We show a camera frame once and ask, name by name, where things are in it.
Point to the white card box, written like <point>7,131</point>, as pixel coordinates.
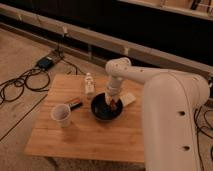
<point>127,99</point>

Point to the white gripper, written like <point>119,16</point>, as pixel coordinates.
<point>113,88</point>

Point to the black power adapter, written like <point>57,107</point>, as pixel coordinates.
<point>45,63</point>

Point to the wooden table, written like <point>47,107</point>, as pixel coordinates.
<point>85,137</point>

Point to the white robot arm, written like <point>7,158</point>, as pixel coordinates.
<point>169,100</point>

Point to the long metal rail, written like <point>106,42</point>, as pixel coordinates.
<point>125,48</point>

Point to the white paper cup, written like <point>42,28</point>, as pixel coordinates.
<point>61,113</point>

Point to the black ceramic bowl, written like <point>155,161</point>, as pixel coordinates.
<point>101,110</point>

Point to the small clear plastic bottle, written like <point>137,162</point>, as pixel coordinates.
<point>89,85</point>

